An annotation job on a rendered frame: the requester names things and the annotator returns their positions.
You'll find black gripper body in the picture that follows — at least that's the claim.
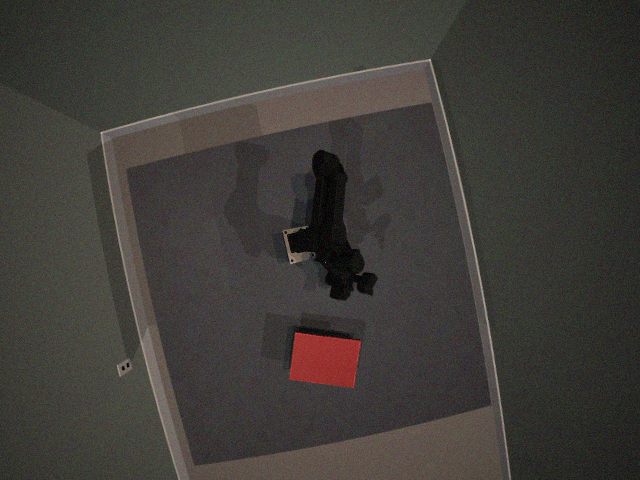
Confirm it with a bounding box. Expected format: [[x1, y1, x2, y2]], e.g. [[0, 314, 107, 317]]
[[325, 272, 378, 295]]

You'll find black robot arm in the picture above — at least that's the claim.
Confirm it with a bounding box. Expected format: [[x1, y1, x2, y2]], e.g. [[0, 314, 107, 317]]
[[287, 150, 365, 301]]

